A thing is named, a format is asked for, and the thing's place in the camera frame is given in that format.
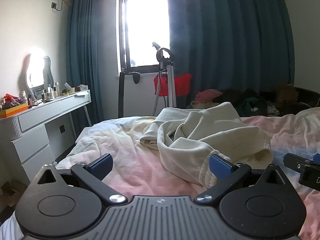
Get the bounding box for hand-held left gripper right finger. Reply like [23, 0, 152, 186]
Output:
[195, 154, 286, 204]

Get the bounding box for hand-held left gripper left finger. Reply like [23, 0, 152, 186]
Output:
[37, 153, 128, 205]

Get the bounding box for cream sweatshirt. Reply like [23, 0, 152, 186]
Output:
[139, 102, 274, 188]

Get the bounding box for pink tie-dye duvet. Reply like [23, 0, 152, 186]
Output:
[0, 106, 320, 240]

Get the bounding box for beige garment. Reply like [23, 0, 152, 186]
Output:
[191, 100, 217, 110]

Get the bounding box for green garment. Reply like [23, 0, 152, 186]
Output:
[236, 97, 260, 113]

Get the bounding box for brown garment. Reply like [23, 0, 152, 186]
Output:
[275, 85, 300, 105]

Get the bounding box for white vanity desk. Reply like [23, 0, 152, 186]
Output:
[0, 90, 92, 142]

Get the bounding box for black garment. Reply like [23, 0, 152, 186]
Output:
[212, 87, 277, 117]

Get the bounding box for pink garment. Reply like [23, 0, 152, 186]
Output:
[195, 89, 223, 103]

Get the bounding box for group of cosmetic bottles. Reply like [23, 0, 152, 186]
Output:
[0, 81, 77, 110]

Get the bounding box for red cloth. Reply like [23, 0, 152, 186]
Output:
[153, 73, 193, 97]

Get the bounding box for cardboard box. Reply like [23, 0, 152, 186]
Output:
[0, 181, 23, 208]

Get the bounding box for black steamer head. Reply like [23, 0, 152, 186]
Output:
[126, 71, 141, 84]

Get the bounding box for silver tripod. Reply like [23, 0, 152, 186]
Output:
[151, 41, 177, 109]

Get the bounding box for orange box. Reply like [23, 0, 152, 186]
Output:
[0, 104, 30, 118]

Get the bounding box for teal curtain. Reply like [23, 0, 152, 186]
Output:
[165, 0, 296, 109]
[65, 0, 120, 128]

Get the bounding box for wavy lit mirror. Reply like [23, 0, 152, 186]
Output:
[26, 51, 54, 92]

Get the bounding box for dark framed window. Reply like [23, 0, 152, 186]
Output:
[117, 0, 173, 73]

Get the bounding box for braided steamer hose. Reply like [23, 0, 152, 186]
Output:
[152, 71, 162, 117]

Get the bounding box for wall socket with cable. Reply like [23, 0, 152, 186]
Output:
[51, 0, 63, 13]

